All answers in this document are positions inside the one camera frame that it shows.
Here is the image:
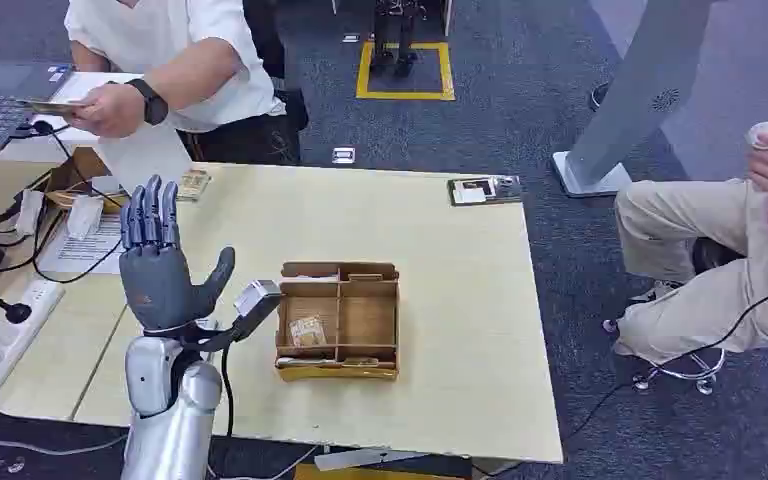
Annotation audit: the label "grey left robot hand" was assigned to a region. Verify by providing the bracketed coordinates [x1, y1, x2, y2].
[118, 174, 237, 334]

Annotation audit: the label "person's left hand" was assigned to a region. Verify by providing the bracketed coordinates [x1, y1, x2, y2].
[65, 82, 147, 139]

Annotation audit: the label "stack of cards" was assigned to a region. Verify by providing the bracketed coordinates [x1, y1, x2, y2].
[24, 99, 88, 118]

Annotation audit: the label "wooden card box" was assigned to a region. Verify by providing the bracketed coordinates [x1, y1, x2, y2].
[275, 261, 401, 383]

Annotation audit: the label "black wristwatch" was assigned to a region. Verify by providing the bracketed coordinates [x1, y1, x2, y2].
[124, 78, 170, 127]

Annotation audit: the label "white box stand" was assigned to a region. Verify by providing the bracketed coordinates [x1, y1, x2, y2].
[29, 71, 193, 195]

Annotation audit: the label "printed paper sheet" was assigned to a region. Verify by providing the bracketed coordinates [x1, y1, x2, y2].
[39, 211, 127, 276]

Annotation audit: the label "person in white shirt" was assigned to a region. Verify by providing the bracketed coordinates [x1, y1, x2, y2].
[64, 0, 310, 167]

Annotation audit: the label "white power adapter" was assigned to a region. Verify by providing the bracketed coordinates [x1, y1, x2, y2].
[15, 190, 45, 238]
[67, 194, 106, 241]

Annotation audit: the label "seated person in beige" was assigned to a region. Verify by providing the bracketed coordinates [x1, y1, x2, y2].
[612, 132, 768, 372]

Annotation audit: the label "black plug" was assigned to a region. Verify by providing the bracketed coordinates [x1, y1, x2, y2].
[0, 294, 33, 325]

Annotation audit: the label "white power strip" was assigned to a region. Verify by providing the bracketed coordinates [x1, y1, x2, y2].
[0, 278, 67, 407]

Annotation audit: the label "grey floor stand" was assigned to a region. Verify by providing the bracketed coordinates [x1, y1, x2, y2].
[552, 0, 717, 199]

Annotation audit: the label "chrome stool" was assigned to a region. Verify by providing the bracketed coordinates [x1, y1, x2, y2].
[602, 237, 748, 397]

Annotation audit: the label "black robot legs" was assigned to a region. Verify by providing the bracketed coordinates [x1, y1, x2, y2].
[369, 0, 426, 78]

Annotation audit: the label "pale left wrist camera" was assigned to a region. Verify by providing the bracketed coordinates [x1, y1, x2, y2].
[232, 279, 284, 343]

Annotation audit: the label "black desk cable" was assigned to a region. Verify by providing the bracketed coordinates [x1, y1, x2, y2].
[0, 121, 128, 285]

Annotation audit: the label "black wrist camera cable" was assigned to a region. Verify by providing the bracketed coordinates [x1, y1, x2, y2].
[220, 343, 237, 440]

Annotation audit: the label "black floor cable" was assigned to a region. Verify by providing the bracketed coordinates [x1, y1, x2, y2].
[561, 274, 768, 446]

